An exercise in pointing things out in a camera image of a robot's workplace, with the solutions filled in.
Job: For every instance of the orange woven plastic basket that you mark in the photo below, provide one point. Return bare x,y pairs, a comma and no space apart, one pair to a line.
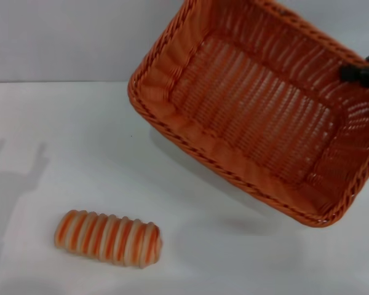
258,129

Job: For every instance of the orange striped toy bread roll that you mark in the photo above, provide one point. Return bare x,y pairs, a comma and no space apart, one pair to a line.
107,238

